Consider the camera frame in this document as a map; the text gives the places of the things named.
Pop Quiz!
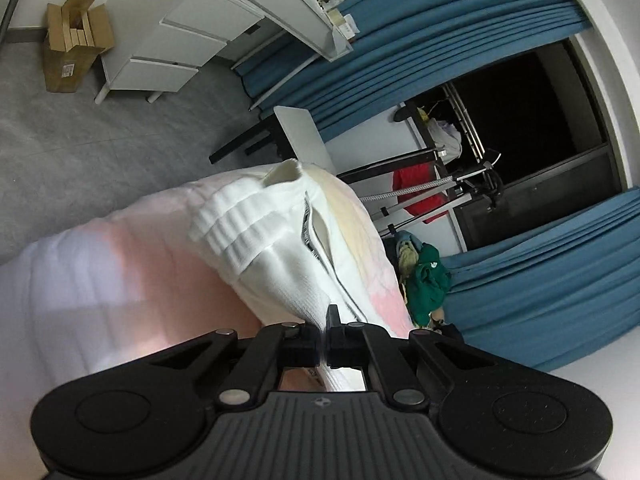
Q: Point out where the pastel rainbow bed sheet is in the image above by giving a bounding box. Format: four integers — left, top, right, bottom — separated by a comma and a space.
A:
0, 164, 414, 462

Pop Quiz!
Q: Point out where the white dressing table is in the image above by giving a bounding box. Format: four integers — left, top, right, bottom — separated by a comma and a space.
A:
95, 0, 357, 106

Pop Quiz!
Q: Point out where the red garment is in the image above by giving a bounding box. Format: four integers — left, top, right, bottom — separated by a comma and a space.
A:
392, 164, 452, 224

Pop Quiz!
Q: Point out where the dark framed window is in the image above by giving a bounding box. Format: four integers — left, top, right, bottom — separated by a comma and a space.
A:
439, 39, 632, 252

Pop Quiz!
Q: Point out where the yellow-green cloth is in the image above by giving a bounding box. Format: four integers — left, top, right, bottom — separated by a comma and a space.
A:
397, 237, 421, 274

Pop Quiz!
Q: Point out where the white knit jacket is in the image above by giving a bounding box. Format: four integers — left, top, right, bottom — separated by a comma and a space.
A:
187, 157, 402, 394

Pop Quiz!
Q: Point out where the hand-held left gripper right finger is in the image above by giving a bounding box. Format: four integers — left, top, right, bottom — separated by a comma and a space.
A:
324, 304, 502, 409

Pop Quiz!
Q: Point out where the white box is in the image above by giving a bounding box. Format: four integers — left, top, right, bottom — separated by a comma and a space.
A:
330, 10, 359, 42

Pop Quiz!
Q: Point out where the metal drying rail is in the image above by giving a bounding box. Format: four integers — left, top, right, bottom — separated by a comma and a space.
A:
442, 84, 487, 162

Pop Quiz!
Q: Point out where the green garment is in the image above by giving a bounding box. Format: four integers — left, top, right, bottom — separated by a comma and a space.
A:
403, 242, 452, 329

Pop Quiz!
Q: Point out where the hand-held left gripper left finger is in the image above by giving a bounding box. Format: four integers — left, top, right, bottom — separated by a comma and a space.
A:
150, 321, 324, 409

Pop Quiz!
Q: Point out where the blue curtain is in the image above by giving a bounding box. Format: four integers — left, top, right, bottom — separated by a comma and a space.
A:
232, 0, 602, 137
439, 192, 640, 374

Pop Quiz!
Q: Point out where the white standing panel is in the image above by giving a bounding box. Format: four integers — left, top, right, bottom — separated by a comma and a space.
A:
273, 105, 337, 174

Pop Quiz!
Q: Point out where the black cable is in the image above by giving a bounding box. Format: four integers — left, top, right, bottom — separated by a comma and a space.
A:
0, 0, 39, 44

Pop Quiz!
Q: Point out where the cardboard box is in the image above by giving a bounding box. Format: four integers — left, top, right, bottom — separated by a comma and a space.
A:
41, 0, 117, 94

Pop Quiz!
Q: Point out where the metal clothes rack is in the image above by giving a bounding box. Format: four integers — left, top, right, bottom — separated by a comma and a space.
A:
340, 147, 504, 237

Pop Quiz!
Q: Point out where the white hanging garment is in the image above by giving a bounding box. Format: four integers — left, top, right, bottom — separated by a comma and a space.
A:
429, 117, 464, 159

